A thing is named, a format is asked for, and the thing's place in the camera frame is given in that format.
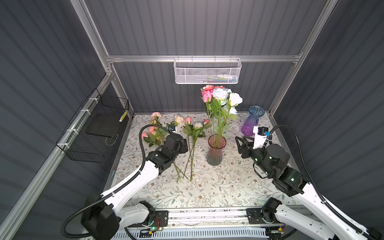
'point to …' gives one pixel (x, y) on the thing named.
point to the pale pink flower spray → (155, 136)
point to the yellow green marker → (124, 115)
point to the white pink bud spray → (193, 131)
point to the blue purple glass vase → (255, 112)
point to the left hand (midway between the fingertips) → (181, 140)
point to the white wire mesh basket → (206, 71)
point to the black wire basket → (94, 132)
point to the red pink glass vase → (216, 142)
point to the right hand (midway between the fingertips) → (241, 138)
